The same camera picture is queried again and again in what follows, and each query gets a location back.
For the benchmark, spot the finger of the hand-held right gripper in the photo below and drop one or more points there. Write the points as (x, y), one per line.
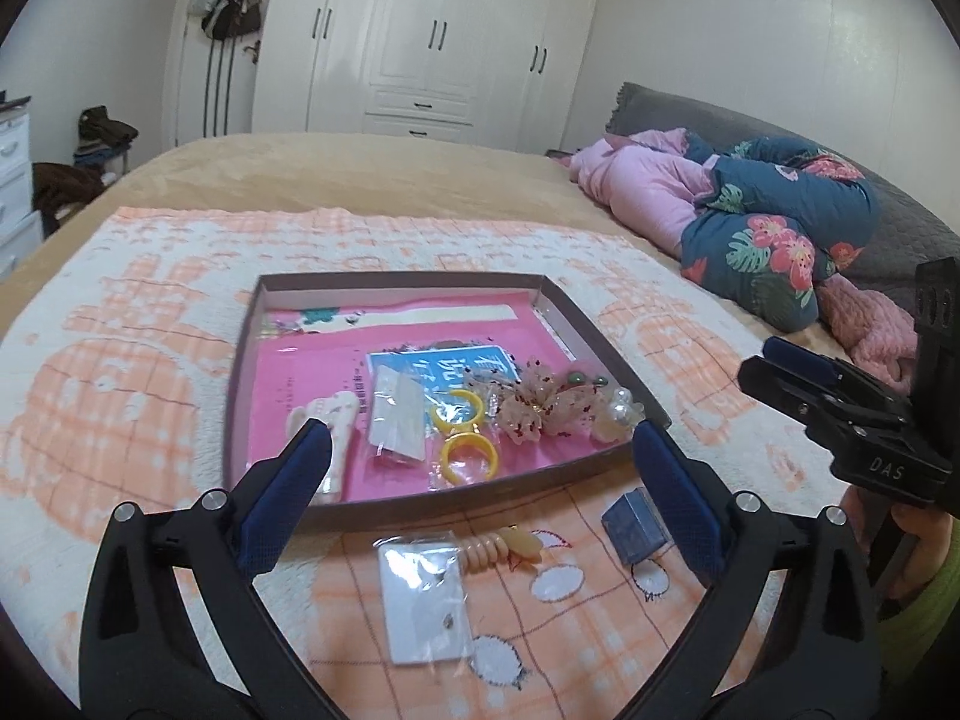
(806, 360)
(787, 394)

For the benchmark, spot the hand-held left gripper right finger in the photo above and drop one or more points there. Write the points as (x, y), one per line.
(675, 495)

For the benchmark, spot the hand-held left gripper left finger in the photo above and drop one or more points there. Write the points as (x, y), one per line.
(285, 495)

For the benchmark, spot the small blue box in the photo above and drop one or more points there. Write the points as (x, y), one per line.
(634, 525)

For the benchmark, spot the white claw hair clip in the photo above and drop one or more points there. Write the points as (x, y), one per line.
(339, 435)

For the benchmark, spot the pearl bead hair clip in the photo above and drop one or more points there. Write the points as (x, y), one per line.
(619, 412)

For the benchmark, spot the brown cardboard tray box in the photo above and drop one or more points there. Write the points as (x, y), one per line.
(244, 390)

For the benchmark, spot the clear plastic packet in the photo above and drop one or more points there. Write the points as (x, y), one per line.
(396, 420)

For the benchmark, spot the peach plastic hair clip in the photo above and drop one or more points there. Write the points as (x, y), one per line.
(525, 542)

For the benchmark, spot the clear packet with white card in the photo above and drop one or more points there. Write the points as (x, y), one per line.
(420, 600)

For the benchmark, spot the dotted organza bow clip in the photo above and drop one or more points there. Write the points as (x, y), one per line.
(525, 411)

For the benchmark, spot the person's right forearm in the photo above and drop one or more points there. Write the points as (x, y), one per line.
(937, 645)

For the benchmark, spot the person's right hand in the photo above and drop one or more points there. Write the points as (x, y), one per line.
(922, 547)

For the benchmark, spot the pink fuzzy blanket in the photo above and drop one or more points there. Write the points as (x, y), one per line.
(870, 322)

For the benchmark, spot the blue floral quilt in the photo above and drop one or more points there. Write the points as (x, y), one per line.
(780, 240)

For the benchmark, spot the orange white printed blanket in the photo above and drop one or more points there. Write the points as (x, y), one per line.
(135, 360)

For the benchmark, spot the pink quilt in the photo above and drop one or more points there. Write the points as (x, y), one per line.
(652, 187)

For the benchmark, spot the tan bed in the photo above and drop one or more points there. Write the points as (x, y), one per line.
(375, 172)

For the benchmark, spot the dark clothes pile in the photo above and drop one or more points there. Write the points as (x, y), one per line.
(75, 172)

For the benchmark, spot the white drawer cabinet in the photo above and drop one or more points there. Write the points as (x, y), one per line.
(15, 187)

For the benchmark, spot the white door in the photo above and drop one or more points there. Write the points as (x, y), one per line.
(187, 90)

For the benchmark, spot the white glossy wardrobe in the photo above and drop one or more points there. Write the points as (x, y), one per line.
(427, 37)

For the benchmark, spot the hanging dark bags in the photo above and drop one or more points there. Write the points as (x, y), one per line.
(225, 4)

